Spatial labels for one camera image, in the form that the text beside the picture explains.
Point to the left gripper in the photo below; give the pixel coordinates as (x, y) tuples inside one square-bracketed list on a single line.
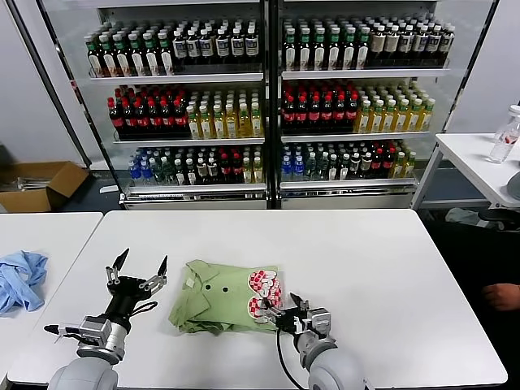
[(124, 296)]

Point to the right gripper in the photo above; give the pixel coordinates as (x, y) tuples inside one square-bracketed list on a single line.
[(292, 323)]

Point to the light green polo shirt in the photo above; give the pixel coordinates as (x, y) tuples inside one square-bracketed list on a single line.
[(219, 296)]

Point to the person's bare hand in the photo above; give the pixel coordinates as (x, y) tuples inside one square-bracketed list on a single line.
[(505, 297)]

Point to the small white floor piece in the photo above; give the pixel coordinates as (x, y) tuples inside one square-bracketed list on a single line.
[(108, 189)]

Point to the blue water bottle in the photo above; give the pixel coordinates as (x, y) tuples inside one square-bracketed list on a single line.
[(134, 176), (287, 171), (146, 175), (299, 171)]

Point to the clear green water bottle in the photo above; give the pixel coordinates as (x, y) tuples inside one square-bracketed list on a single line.
[(311, 170), (157, 174), (323, 169), (168, 174)]

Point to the small white-cap dark bottle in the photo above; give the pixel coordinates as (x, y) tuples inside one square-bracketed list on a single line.
[(213, 173), (180, 174), (344, 169), (333, 170), (191, 174), (366, 166), (202, 174), (355, 167)]

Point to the crumpled light blue shirt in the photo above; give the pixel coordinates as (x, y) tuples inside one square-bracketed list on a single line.
[(22, 280)]

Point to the brown cardboard box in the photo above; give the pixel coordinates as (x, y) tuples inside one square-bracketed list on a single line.
[(38, 199)]

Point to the red-cap cola bottle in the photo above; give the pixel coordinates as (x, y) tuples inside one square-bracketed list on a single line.
[(302, 113), (225, 170), (341, 111), (315, 112), (141, 118), (388, 163), (328, 112), (378, 164), (167, 117), (289, 113), (129, 118), (237, 170), (180, 116), (353, 110), (154, 117), (116, 118)]

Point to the yellow juice bottle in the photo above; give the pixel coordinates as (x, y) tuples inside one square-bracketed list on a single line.
[(244, 124), (247, 172), (377, 121), (398, 167), (219, 126), (426, 118), (409, 166), (194, 126), (364, 121), (402, 119), (206, 126), (415, 118), (257, 123), (258, 172), (390, 120), (231, 125)]

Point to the silver metal rods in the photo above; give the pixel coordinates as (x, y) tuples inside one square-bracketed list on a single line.
[(28, 185)]

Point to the grey-green cloth bundle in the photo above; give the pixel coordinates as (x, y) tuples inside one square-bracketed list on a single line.
[(463, 217)]

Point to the beverage display cabinet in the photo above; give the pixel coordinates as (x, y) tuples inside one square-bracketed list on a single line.
[(357, 75), (183, 79)]

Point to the open glass cabinet door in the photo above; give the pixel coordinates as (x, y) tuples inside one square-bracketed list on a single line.
[(61, 81), (473, 61)]

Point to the green-cap dark tea bottle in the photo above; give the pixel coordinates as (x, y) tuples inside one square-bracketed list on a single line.
[(348, 51), (109, 60), (362, 50), (137, 59), (319, 53), (290, 53), (334, 52), (122, 60), (305, 53), (152, 59), (94, 61), (166, 58)]

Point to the white-cap dark labelled bottle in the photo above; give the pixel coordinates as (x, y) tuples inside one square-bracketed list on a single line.
[(180, 48), (420, 40), (207, 46), (237, 44), (193, 47), (447, 40), (406, 40), (222, 45), (434, 40), (252, 44)]

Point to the black chair armrest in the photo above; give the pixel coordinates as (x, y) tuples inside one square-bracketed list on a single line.
[(499, 217)]

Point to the white side table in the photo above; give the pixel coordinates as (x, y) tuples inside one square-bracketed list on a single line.
[(467, 154)]

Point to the grey rounded object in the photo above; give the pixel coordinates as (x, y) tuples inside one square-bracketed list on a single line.
[(516, 187)]

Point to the clear plastic water bottle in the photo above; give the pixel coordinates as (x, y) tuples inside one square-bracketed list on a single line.
[(503, 142)]

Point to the beige-label drink bottle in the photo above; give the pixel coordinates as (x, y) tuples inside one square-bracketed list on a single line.
[(392, 40), (378, 41)]

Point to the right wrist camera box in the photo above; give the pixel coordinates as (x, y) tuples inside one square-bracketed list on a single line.
[(320, 321)]

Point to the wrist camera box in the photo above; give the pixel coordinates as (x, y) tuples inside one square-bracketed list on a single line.
[(95, 330), (320, 321)]

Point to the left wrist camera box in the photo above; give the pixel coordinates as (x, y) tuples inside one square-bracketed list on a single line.
[(95, 330)]

